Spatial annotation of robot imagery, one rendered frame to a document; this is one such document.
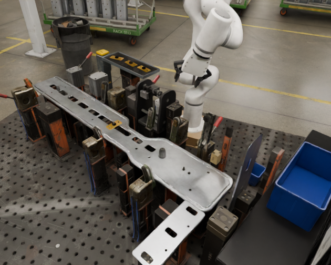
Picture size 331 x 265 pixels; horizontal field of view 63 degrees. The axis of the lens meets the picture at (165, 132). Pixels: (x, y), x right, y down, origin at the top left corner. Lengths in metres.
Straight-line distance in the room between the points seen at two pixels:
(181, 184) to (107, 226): 0.45
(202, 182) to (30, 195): 0.92
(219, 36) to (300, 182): 0.66
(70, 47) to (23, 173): 2.54
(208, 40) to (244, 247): 0.71
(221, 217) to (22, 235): 0.92
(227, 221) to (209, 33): 0.65
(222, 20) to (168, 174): 0.63
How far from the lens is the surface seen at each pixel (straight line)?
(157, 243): 0.99
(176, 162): 1.22
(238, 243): 0.99
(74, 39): 3.93
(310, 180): 1.27
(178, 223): 1.03
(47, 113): 1.56
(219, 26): 1.01
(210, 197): 1.11
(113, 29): 5.18
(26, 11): 4.94
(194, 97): 1.61
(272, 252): 1.01
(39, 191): 1.62
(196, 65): 1.10
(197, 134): 1.73
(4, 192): 1.69
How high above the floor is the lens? 1.86
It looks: 39 degrees down
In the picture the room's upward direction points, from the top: 2 degrees clockwise
